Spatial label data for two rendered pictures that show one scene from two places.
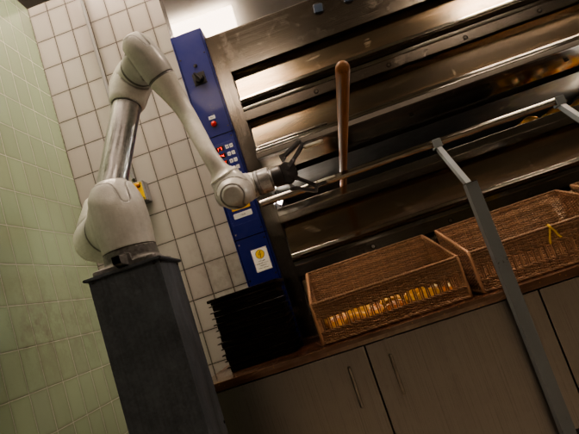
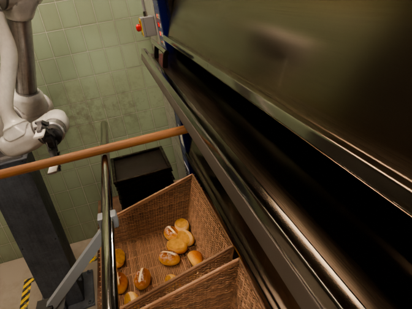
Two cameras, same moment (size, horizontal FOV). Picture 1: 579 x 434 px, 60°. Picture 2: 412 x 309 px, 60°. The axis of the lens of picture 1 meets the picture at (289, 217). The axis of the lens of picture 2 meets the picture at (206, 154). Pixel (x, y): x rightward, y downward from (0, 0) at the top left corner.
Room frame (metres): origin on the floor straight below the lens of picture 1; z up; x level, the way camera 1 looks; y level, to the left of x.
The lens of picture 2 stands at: (1.96, -1.40, 1.65)
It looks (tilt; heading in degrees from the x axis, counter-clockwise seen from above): 26 degrees down; 75
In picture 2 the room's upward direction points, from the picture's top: 9 degrees counter-clockwise
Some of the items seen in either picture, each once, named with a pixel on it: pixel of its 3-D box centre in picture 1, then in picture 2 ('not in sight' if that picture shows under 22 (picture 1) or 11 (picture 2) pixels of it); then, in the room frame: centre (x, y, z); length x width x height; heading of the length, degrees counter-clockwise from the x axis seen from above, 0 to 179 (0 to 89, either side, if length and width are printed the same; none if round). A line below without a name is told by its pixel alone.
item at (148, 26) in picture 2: (137, 194); (147, 26); (2.31, 0.65, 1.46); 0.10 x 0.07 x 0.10; 86
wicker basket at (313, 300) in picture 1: (378, 283); (159, 246); (2.02, -0.25, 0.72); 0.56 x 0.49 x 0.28; 87
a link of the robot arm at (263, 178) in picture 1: (264, 180); (53, 131); (1.75, 0.04, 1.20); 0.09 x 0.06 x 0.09; 176
